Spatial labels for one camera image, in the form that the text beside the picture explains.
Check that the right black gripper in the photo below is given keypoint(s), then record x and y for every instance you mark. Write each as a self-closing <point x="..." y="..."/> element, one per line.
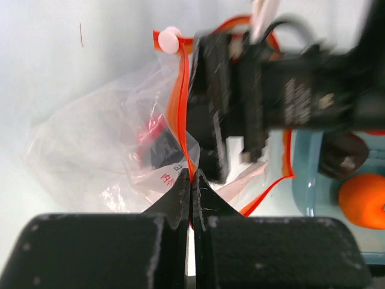
<point x="314" y="91"/>

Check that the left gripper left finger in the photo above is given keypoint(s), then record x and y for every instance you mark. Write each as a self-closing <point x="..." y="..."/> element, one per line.
<point x="119" y="250"/>

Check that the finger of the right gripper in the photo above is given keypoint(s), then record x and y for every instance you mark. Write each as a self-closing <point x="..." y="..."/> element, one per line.
<point x="208" y="102"/>

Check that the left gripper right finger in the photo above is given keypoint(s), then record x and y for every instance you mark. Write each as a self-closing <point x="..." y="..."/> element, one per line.
<point x="233" y="251"/>

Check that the clear zip top bag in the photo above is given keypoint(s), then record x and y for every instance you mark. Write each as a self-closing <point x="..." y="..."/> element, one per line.
<point x="121" y="148"/>

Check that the dark purple fake plum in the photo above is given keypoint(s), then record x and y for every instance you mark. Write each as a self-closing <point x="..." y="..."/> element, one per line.
<point x="342" y="153"/>

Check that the orange fake orange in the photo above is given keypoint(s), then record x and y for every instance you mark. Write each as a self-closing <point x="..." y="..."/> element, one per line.
<point x="361" y="199"/>

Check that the red fake apple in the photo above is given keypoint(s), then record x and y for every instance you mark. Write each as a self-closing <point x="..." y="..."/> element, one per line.
<point x="151" y="130"/>

